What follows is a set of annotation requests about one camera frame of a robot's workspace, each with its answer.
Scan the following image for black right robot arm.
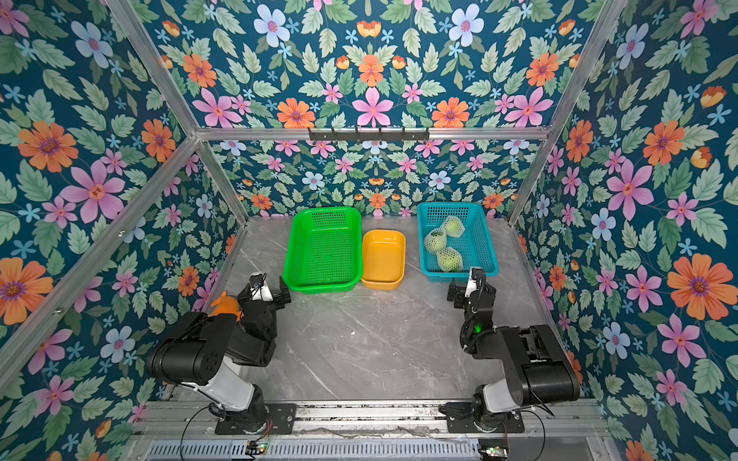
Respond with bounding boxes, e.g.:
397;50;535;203
447;277;580;424

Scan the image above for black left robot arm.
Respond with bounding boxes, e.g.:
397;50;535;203
146;273;291;420

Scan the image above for orange plush toy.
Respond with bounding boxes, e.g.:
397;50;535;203
209;292;242;320

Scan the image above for teal plastic basket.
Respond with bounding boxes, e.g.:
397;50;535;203
417;202;500;284

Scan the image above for green plastic basket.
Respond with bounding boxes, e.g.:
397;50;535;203
283;207;363;294

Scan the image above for yellow plastic tub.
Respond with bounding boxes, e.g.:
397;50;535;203
361;230;407;291

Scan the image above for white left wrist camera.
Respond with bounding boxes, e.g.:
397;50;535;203
249;272;273;303

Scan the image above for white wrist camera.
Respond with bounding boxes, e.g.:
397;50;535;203
249;272;273;303
464;267;486;298

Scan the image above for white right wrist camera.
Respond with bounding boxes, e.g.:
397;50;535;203
464;267;486;298

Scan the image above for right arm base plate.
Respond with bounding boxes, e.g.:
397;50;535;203
438;401;525;435

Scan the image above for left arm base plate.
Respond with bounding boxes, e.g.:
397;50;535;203
214;403;297;436

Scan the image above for aluminium front rail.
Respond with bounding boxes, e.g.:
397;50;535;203
122;400;622;460

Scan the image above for black wall hook rail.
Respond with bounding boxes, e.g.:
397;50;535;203
307;128;431;142

